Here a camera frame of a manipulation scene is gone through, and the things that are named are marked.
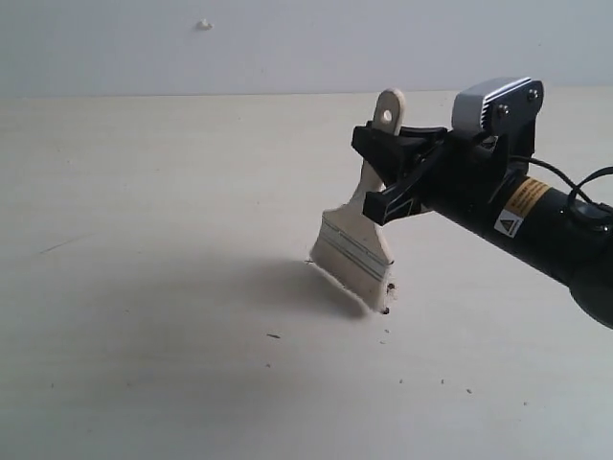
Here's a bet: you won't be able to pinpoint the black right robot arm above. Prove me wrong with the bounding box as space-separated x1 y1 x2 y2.
352 123 612 327

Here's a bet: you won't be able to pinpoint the small white wall blob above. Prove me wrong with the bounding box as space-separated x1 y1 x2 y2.
195 19 214 31

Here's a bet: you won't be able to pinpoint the scattered rice and brown pellets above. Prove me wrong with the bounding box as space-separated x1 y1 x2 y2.
305 260 397 344

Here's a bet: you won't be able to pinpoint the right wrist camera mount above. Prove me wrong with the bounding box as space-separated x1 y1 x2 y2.
451 77 545 157

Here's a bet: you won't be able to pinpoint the wide white bristle paint brush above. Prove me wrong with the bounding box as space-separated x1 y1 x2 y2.
308 88 407 318

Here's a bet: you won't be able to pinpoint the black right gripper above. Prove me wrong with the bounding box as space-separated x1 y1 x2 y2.
352 122 551 244

